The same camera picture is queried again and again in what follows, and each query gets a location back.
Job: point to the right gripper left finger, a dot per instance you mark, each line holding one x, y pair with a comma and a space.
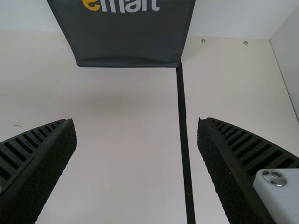
35, 168

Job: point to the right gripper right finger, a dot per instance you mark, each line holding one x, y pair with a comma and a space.
224, 168

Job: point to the black strip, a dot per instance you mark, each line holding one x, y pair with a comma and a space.
185, 144

